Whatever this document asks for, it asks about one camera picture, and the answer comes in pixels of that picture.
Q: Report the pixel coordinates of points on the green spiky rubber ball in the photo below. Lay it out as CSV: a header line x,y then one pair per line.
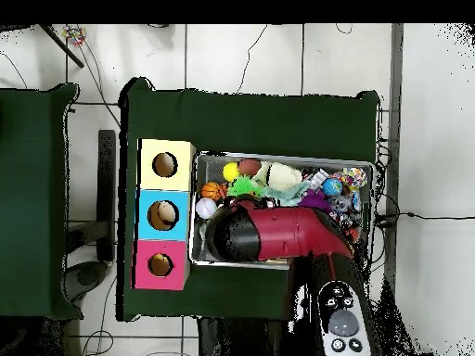
x,y
241,185

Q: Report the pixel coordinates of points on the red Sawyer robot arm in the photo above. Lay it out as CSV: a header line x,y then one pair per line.
x,y
289,233

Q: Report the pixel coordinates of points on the silver mesh bin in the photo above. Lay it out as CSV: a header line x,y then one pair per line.
x,y
211,168

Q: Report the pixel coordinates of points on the wooden three-hole box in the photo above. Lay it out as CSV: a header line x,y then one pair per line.
x,y
178,230

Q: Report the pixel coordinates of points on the yellow smooth ball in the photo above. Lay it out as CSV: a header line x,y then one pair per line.
x,y
231,172

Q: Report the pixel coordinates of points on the orange basketball toy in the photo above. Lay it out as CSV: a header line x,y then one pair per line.
x,y
212,191

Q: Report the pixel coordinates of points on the brown football toy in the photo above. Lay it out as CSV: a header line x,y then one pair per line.
x,y
249,167

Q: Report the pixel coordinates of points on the white baseball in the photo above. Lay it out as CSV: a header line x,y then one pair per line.
x,y
206,208

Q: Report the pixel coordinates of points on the cream knitted cloth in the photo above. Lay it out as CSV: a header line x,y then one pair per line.
x,y
284,176

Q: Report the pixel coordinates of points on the purple knobbly ball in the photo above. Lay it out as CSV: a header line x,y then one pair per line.
x,y
311,200

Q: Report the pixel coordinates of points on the dark green tablecloth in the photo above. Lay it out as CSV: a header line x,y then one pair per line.
x,y
259,122

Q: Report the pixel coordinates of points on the black upright panel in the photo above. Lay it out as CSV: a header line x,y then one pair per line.
x,y
107,193

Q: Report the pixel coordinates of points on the green cloth side table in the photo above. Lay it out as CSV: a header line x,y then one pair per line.
x,y
33,167

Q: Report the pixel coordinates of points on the small colourful toy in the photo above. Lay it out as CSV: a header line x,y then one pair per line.
x,y
74,35

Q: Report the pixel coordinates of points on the black slanted rod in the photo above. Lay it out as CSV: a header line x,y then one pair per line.
x,y
61,44

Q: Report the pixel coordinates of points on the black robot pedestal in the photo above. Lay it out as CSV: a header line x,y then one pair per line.
x,y
237,337

